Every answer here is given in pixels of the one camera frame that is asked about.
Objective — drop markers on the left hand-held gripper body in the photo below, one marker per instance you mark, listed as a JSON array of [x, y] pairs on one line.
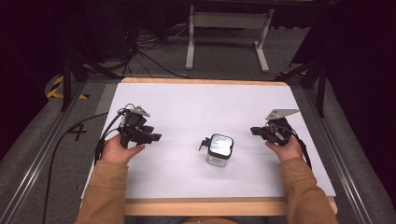
[[134, 119]]

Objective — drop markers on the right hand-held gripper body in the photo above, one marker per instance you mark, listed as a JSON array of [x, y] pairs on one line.
[[280, 127]]

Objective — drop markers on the glass jar with black lid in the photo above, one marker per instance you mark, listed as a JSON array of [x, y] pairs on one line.
[[219, 149]]

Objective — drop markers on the person's right hand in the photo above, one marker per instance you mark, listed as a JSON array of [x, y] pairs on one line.
[[289, 151]]

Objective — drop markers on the person's left hand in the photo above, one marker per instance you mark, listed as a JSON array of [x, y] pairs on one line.
[[116, 152]]

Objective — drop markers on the white table mat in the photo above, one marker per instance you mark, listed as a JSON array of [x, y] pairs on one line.
[[199, 105]]

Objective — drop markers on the black tripod stand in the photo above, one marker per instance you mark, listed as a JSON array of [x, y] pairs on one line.
[[320, 90], [67, 84]]

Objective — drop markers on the black tape floor mark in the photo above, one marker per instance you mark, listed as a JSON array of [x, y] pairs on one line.
[[78, 131]]

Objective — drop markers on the yellow black floor tape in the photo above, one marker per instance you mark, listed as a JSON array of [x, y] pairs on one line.
[[53, 92]]

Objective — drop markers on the grey metal floor rail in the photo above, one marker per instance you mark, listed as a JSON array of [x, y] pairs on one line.
[[40, 155], [336, 155]]

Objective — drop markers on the white metal table frame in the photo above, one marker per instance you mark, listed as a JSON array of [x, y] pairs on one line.
[[229, 20]]

